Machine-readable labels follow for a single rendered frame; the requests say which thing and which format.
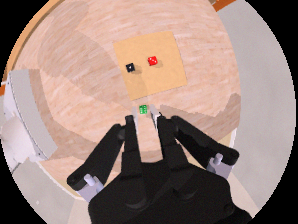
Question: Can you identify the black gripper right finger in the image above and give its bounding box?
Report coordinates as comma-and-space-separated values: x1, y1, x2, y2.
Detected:
150, 104, 239, 200

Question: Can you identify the green die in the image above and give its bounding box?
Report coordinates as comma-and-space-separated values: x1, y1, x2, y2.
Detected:
139, 105, 147, 114

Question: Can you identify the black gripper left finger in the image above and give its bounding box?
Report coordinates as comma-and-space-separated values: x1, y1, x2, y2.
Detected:
67, 106, 147, 208

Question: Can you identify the black die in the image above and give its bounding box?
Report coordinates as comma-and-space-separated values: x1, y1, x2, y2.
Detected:
125, 63, 135, 73

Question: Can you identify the tan flat mat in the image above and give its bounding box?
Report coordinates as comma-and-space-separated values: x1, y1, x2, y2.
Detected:
113, 31, 188, 101

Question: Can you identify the red die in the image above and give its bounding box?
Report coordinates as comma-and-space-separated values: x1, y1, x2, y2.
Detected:
148, 56, 158, 66

